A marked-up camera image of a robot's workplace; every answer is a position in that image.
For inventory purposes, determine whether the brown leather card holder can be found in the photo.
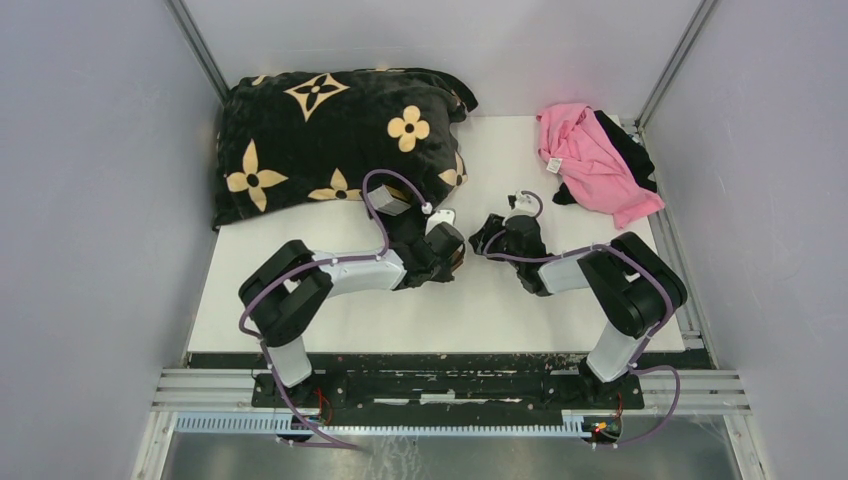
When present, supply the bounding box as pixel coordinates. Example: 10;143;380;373
450;255;464;273

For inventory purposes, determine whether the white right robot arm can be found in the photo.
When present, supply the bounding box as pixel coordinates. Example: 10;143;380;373
470;214;688;408

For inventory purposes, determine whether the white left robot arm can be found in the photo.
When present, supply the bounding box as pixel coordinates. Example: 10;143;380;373
238;222;465;407

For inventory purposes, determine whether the white card stack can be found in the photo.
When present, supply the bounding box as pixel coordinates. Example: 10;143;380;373
366;185;411;216

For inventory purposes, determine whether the pink cloth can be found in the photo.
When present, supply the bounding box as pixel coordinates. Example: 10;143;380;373
536;104;665;230

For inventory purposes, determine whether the black cloth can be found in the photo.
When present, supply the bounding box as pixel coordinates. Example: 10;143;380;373
552;107;657;206

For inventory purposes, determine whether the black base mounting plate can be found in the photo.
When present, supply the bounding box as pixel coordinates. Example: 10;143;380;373
188;351;713;429

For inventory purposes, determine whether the black floral plush pillow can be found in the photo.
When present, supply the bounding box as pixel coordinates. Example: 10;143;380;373
212;68;478;228

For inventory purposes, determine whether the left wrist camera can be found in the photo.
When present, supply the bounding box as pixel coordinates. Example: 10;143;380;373
425;209;456;234

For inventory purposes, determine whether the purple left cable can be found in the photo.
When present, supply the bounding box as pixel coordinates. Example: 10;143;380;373
238;168;435;452

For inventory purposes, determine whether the purple cable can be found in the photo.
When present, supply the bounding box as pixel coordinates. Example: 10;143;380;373
238;168;435;452
482;190;682;449

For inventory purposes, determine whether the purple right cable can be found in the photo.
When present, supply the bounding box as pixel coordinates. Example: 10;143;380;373
482;190;682;449

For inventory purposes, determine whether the white slotted cable duct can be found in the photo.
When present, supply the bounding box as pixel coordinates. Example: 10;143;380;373
174;412;590;439

